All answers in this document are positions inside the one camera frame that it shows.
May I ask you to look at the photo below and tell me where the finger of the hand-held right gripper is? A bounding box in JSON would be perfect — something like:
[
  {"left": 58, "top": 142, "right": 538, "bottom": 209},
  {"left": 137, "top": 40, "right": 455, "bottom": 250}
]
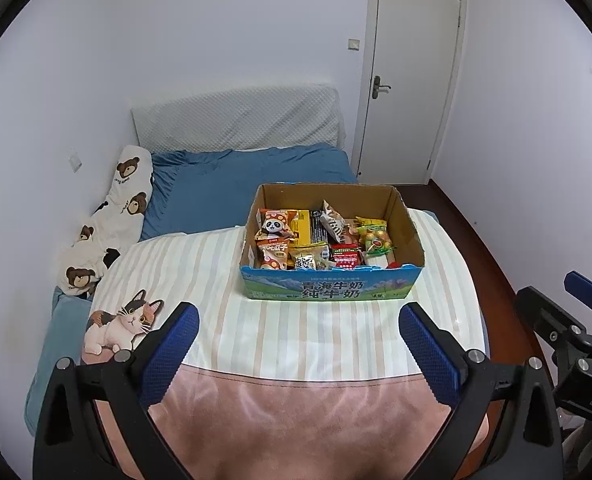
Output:
[
  {"left": 564, "top": 271, "right": 592, "bottom": 313},
  {"left": 514, "top": 286, "right": 592, "bottom": 348}
]

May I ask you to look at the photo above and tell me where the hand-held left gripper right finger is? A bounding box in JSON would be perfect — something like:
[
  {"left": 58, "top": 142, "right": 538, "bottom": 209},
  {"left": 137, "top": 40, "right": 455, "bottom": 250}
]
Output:
[{"left": 398, "top": 302, "right": 561, "bottom": 480}]

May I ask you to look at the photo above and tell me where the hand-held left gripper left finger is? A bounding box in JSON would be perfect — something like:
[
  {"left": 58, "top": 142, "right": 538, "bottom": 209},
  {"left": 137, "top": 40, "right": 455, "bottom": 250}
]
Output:
[{"left": 33, "top": 301, "right": 200, "bottom": 480}]

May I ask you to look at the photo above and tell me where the blue printed cardboard box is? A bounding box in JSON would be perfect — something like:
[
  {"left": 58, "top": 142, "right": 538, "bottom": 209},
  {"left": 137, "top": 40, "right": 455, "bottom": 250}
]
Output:
[{"left": 239, "top": 182, "right": 427, "bottom": 302}]

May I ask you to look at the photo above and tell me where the green yellow snack packet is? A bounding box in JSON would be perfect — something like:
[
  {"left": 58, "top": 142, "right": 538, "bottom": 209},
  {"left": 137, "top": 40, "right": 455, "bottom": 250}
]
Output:
[{"left": 354, "top": 216, "right": 395, "bottom": 255}]

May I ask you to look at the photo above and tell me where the red snack packet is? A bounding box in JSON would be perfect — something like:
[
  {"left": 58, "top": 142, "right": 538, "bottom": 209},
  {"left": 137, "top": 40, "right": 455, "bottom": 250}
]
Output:
[{"left": 330, "top": 243, "right": 365, "bottom": 267}]

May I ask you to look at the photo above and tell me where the orange mushroom print snack packet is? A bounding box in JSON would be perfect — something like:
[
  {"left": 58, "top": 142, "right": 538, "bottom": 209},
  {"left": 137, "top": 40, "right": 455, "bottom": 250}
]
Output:
[{"left": 256, "top": 238, "right": 291, "bottom": 270}]

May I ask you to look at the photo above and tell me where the orange panda print snack packet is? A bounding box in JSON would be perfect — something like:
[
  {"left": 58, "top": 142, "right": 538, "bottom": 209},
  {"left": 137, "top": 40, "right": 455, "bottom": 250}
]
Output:
[{"left": 257, "top": 208, "right": 297, "bottom": 242}]

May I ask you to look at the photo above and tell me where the brown white snack packet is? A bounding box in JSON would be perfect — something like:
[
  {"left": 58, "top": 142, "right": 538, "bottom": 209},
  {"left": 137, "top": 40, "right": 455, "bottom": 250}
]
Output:
[{"left": 322, "top": 201, "right": 349, "bottom": 243}]

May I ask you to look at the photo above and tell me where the striped cat print blanket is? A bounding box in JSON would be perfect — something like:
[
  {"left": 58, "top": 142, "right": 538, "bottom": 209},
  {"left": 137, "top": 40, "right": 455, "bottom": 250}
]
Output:
[{"left": 80, "top": 208, "right": 487, "bottom": 378}]

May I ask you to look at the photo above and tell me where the light blue cloth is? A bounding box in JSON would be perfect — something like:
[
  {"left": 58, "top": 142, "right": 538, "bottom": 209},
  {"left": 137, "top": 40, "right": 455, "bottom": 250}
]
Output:
[{"left": 24, "top": 287, "right": 94, "bottom": 436}]

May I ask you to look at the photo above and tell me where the bear print pillow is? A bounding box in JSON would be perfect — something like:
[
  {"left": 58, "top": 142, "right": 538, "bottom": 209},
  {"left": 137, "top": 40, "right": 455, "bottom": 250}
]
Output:
[{"left": 56, "top": 145, "right": 155, "bottom": 297}]

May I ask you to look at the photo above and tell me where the blue bedsheet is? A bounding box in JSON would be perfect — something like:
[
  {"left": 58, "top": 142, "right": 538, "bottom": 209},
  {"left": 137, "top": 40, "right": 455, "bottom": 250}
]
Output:
[{"left": 141, "top": 144, "right": 359, "bottom": 241}]

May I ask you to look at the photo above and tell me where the grey padded headboard cushion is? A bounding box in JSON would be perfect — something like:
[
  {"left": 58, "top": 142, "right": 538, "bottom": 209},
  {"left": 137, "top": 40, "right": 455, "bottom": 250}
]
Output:
[{"left": 131, "top": 85, "right": 345, "bottom": 153}]

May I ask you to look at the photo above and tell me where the white door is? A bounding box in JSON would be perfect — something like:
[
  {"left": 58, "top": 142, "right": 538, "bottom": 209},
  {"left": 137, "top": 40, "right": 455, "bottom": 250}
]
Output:
[{"left": 357, "top": 0, "right": 466, "bottom": 184}]

